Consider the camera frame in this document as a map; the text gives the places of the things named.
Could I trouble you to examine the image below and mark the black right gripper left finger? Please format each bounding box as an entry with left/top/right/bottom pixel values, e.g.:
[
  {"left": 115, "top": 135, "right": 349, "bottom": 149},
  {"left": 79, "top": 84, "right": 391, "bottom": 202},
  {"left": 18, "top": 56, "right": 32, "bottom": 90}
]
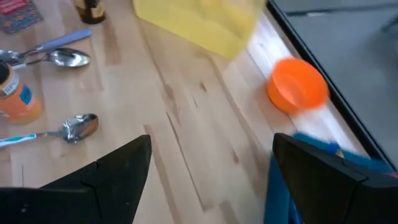
[{"left": 40, "top": 134, "right": 152, "bottom": 224}]

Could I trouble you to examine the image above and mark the dark jar yellow lid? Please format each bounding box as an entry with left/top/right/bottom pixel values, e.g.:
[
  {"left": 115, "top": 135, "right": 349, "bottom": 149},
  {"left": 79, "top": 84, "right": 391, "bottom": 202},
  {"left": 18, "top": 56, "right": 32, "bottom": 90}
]
[{"left": 73, "top": 0, "right": 107, "bottom": 26}]

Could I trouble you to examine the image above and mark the orange spice bottle black cap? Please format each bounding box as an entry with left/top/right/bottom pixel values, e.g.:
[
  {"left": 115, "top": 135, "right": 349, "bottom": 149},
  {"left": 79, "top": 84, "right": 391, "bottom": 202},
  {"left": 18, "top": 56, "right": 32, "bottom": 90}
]
[{"left": 0, "top": 60, "right": 44, "bottom": 126}]

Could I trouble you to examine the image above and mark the spoon teal patterned handle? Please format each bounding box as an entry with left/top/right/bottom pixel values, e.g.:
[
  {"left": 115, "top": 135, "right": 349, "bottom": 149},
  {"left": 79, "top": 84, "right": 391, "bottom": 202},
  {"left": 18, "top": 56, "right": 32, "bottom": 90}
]
[{"left": 0, "top": 113, "right": 100, "bottom": 149}]

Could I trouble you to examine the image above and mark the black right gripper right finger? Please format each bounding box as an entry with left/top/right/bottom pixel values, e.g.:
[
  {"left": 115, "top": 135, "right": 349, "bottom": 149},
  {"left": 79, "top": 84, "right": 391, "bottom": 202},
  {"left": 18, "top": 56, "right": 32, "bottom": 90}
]
[{"left": 272, "top": 133, "right": 368, "bottom": 224}]

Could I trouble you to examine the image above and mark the orange plastic bowl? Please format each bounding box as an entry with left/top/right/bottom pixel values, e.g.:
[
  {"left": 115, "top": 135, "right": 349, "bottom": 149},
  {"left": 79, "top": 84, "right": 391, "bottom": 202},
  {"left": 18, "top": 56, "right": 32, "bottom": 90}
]
[{"left": 266, "top": 57, "right": 330, "bottom": 115}]

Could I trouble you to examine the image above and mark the red patterned spice tin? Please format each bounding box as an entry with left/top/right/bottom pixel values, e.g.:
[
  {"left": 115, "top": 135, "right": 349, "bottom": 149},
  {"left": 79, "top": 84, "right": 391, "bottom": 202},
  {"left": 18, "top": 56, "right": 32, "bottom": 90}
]
[{"left": 0, "top": 0, "right": 44, "bottom": 35}]

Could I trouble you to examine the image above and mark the blue plastic bin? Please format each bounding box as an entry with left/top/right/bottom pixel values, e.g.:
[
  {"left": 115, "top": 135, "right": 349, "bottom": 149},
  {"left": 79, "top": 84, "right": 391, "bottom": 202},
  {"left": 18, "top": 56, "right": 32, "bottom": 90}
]
[{"left": 263, "top": 132, "right": 396, "bottom": 224}]

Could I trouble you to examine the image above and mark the spoon lavender handle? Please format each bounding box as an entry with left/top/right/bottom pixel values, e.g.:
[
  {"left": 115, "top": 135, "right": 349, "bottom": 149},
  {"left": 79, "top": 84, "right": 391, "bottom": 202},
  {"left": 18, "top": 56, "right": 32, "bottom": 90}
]
[{"left": 0, "top": 28, "right": 93, "bottom": 63}]

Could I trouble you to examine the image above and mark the yellow plastic bin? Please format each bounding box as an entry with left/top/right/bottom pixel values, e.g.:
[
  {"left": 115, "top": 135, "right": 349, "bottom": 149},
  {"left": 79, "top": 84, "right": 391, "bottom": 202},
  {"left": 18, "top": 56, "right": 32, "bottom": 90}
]
[{"left": 132, "top": 0, "right": 267, "bottom": 60}]

